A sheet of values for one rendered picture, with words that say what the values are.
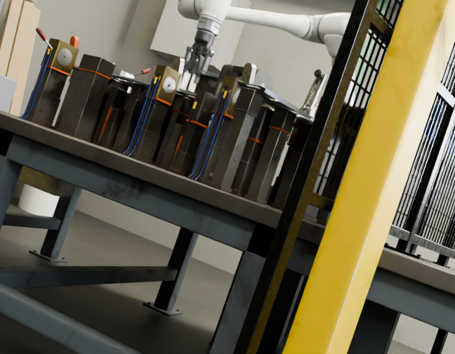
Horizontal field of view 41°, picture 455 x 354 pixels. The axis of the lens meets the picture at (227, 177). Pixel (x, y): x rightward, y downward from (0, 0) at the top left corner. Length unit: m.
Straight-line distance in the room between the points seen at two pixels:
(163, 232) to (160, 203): 4.10
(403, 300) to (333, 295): 0.18
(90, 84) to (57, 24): 3.06
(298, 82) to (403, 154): 4.17
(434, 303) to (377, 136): 0.38
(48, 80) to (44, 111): 0.13
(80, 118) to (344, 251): 1.44
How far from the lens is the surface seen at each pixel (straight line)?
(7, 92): 3.77
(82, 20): 5.73
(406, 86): 1.31
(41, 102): 2.65
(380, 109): 1.32
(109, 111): 2.57
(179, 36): 5.65
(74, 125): 2.46
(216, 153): 1.91
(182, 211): 1.53
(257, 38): 5.69
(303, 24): 2.70
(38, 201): 5.01
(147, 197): 1.58
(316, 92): 2.21
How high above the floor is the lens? 0.72
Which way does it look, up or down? 1 degrees up
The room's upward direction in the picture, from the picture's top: 19 degrees clockwise
